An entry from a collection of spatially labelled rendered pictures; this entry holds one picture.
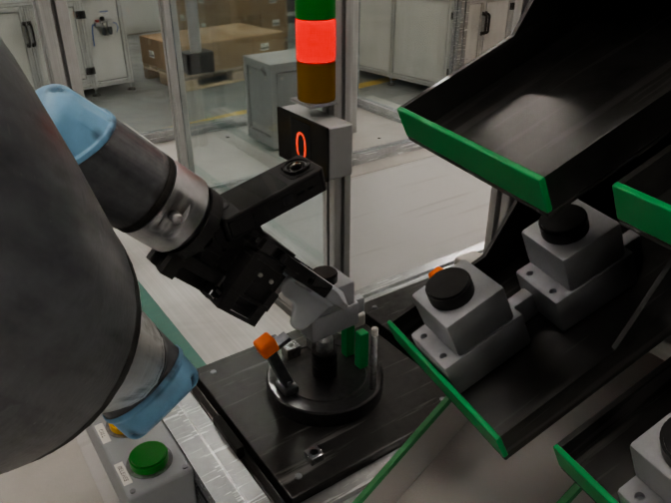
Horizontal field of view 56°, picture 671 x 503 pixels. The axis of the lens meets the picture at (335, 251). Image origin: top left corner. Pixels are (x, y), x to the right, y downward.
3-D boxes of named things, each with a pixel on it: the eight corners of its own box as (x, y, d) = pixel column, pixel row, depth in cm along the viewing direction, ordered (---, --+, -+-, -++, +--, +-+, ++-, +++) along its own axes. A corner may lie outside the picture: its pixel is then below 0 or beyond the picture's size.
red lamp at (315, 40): (310, 65, 76) (309, 23, 74) (289, 58, 80) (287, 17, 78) (343, 60, 79) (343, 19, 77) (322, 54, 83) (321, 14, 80)
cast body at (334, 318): (313, 343, 69) (310, 289, 65) (292, 324, 72) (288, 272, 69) (373, 317, 73) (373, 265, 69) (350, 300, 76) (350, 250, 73)
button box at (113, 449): (137, 539, 65) (128, 498, 63) (81, 421, 81) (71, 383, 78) (199, 507, 69) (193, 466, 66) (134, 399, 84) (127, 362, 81)
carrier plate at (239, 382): (292, 512, 62) (292, 497, 61) (194, 381, 80) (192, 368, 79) (465, 415, 74) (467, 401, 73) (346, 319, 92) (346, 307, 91)
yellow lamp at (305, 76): (311, 106, 79) (310, 66, 77) (290, 97, 82) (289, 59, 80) (342, 100, 81) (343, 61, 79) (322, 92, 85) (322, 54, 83)
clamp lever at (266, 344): (285, 392, 71) (260, 350, 66) (276, 382, 73) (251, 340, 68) (309, 372, 72) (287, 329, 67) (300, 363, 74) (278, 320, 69)
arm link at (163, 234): (155, 145, 56) (193, 173, 50) (193, 172, 59) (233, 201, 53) (105, 214, 56) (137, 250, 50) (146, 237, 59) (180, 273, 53)
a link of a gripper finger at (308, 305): (320, 341, 69) (257, 302, 64) (350, 297, 69) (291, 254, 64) (332, 353, 66) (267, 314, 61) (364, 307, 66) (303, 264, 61)
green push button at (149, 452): (139, 488, 65) (136, 474, 64) (126, 463, 68) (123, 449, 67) (175, 470, 67) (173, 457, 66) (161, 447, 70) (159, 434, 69)
